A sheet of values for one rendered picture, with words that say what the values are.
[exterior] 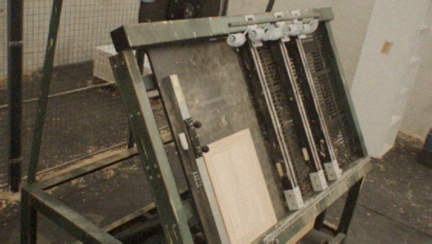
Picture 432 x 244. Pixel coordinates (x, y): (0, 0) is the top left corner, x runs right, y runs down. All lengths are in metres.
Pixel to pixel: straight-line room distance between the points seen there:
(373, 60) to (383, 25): 0.42
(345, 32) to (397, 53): 1.83
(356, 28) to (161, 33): 5.69
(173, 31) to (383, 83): 4.19
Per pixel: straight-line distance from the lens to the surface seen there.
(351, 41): 7.81
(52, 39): 2.62
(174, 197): 2.22
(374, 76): 6.27
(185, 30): 2.45
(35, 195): 3.07
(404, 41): 6.12
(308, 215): 3.12
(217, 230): 2.44
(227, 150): 2.61
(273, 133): 2.93
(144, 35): 2.24
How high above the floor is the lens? 2.41
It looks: 22 degrees down
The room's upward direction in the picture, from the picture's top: 10 degrees clockwise
